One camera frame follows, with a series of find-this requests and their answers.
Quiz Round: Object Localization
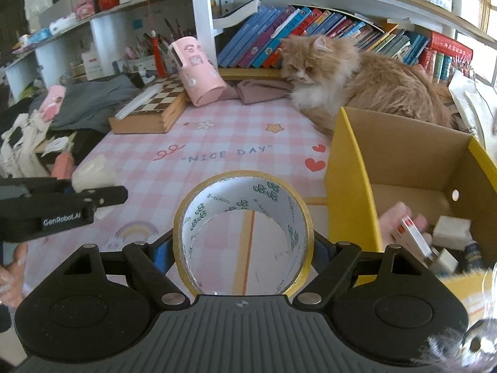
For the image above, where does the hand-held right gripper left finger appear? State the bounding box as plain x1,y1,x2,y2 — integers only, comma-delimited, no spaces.
50,230,186,307

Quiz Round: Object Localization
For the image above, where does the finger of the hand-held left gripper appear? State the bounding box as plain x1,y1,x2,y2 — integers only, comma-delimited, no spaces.
80,185,129,209
0,177,76,197

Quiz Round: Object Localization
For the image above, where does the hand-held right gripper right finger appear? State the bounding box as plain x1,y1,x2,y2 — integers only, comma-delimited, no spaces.
293,231,439,307

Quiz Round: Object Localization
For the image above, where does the yellow tape roll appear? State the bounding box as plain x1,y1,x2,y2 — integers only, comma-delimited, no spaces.
173,170,315,296

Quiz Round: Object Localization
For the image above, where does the yellow cardboard box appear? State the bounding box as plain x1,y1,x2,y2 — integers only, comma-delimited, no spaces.
324,106,497,321

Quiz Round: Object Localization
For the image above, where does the pink fuzzy glove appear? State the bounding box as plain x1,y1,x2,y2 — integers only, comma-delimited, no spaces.
378,201,433,253

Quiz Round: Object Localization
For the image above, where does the white carton with red label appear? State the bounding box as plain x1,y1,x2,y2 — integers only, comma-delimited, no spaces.
390,215,437,267

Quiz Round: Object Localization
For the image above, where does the white charger plug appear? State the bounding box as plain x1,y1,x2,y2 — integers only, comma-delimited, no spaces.
429,246,459,276

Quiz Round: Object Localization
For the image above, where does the small white box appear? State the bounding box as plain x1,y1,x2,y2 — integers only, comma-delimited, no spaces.
432,215,472,251

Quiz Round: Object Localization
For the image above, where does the navy white spray bottle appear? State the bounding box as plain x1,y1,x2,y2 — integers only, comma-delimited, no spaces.
462,241,486,270

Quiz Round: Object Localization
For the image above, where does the pink checked tablecloth desktop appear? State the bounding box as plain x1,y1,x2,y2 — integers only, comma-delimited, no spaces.
23,99,389,307

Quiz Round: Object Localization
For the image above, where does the person's left hand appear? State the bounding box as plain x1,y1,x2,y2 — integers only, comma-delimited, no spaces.
0,242,29,308

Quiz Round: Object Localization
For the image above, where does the orange pink bottle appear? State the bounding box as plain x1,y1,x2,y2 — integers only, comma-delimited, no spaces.
50,151,76,179

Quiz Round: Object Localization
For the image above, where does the white paper sheet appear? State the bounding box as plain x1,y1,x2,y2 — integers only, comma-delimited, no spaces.
41,136,71,158

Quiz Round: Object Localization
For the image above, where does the white garment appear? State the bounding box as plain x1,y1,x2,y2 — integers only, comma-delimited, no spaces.
0,113,49,179

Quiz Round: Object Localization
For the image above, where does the pink glove with white patch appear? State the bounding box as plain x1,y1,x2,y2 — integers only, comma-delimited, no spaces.
40,85,67,123

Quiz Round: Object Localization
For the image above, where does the grey cloth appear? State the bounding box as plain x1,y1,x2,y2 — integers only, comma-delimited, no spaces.
31,75,142,135

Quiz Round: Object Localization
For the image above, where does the clear plastic tube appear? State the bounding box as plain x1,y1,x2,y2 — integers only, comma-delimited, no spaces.
114,85,161,121

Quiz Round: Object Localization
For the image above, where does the wooden chess box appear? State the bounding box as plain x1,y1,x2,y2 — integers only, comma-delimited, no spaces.
108,75,191,135

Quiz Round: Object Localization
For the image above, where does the white box with red stripe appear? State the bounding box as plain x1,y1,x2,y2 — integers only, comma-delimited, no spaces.
81,48,105,82

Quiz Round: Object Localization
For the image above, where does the pen holder with pens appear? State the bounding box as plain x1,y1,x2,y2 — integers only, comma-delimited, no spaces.
124,17,197,76

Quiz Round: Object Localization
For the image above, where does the red slender ornament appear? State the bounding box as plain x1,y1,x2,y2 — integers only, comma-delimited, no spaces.
151,29,167,79

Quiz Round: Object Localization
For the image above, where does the blue tissue packet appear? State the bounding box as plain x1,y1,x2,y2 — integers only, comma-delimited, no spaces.
19,28,53,45

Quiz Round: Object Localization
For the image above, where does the pink cylindrical case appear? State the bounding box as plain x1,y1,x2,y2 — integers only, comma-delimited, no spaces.
168,36,228,106

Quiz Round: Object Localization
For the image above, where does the white printed packet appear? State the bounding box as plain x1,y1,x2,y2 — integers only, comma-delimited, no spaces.
48,13,77,35

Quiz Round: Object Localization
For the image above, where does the mauve folded cloth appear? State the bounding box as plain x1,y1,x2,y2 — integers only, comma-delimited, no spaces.
223,79,296,105

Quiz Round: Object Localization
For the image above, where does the pink printed box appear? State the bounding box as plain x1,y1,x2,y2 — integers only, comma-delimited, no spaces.
75,0,96,22

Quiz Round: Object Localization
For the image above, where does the fluffy orange white cat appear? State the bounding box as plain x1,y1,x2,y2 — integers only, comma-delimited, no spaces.
280,35,455,136

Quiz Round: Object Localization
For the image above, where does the white shelf unit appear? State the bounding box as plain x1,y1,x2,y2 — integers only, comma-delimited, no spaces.
4,0,497,102

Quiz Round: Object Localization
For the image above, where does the crumpled white paper bag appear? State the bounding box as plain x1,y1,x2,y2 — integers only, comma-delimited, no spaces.
448,68,497,156

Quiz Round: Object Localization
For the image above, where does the row of colourful books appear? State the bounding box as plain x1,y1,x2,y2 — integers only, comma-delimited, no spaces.
217,4,474,84

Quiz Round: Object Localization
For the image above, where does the thick grey book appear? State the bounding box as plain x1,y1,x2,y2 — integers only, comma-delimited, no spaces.
213,0,262,30

